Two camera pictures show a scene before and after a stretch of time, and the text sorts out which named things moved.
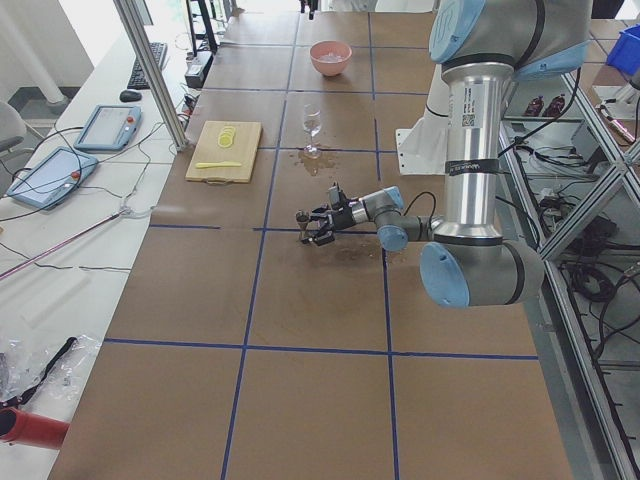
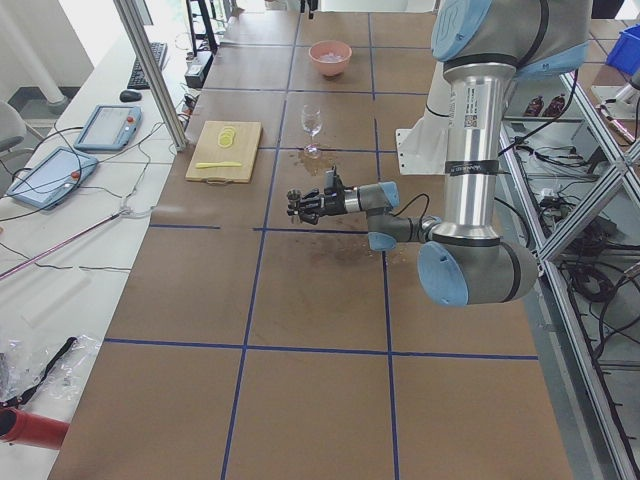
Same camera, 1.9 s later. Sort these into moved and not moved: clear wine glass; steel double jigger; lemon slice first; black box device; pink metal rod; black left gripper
Moved: black left gripper; steel double jigger
Not moved: pink metal rod; clear wine glass; lemon slice first; black box device
